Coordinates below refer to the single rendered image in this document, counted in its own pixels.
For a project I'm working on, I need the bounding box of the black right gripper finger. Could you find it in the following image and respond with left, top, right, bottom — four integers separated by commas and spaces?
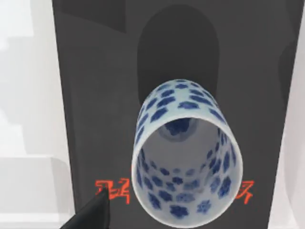
59, 188, 111, 229

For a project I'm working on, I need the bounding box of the dark grey mat red print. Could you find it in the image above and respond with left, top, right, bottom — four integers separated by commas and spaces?
51, 0, 303, 229

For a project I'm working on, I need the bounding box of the white cup with blue flowers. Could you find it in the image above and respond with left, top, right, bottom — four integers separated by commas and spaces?
131, 79, 244, 229

